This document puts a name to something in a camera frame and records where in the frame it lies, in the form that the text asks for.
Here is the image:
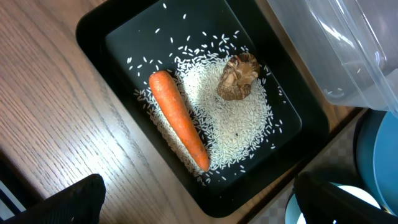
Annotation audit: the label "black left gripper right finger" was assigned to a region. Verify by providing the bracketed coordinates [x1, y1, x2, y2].
[294, 172, 397, 224]

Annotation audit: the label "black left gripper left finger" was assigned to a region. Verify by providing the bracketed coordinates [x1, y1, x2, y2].
[3, 174, 106, 224]

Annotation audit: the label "light blue small bowl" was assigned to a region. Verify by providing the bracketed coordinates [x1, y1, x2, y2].
[284, 183, 381, 224]

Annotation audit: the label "dark blue bowl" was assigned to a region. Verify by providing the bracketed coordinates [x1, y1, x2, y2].
[356, 110, 397, 215]

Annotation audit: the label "orange carrot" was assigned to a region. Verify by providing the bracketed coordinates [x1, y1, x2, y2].
[149, 71, 210, 172]

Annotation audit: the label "brown food scrap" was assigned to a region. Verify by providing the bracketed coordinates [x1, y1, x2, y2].
[217, 53, 260, 101]

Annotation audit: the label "brown serving tray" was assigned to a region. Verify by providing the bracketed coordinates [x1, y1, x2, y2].
[239, 109, 368, 223]

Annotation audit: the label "spilled rice grains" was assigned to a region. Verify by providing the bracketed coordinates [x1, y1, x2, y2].
[126, 2, 287, 186]

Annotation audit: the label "black plastic tray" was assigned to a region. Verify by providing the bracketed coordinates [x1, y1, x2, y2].
[76, 0, 329, 218]

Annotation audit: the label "clear plastic bin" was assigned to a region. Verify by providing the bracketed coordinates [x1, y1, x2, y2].
[269, 0, 397, 115]

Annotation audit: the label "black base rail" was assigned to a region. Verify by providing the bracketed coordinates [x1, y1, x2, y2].
[1, 153, 41, 222]

